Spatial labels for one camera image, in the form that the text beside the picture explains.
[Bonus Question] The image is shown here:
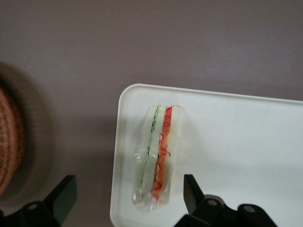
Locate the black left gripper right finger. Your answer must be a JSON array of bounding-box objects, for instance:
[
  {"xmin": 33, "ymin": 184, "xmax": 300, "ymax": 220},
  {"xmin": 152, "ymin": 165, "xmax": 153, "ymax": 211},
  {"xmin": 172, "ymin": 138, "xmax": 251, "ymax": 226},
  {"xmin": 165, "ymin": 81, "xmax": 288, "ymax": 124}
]
[{"xmin": 181, "ymin": 174, "xmax": 277, "ymax": 227}]

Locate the white plastic tray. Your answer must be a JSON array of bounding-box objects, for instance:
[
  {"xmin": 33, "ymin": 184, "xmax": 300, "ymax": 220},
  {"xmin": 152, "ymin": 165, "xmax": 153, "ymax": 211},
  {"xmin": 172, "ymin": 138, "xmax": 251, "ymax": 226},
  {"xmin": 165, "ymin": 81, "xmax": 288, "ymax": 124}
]
[{"xmin": 109, "ymin": 83, "xmax": 303, "ymax": 227}]

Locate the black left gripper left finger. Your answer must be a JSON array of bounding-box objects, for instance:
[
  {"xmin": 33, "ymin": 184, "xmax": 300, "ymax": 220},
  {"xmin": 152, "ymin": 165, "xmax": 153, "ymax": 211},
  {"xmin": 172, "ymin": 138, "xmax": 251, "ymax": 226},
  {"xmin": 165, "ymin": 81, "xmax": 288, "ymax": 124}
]
[{"xmin": 0, "ymin": 175, "xmax": 78, "ymax": 227}]

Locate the woven wicker basket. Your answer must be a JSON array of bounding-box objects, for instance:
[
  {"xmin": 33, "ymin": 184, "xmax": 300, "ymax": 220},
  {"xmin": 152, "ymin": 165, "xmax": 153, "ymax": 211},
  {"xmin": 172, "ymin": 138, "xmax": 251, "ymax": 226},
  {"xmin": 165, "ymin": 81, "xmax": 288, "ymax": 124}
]
[{"xmin": 0, "ymin": 61, "xmax": 27, "ymax": 197}]

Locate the plastic-wrapped sandwich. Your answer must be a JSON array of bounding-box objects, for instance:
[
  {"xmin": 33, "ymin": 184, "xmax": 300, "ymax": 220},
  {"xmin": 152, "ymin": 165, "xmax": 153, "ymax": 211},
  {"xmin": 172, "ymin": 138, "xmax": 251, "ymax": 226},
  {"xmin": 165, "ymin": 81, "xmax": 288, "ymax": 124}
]
[{"xmin": 132, "ymin": 104, "xmax": 183, "ymax": 210}]

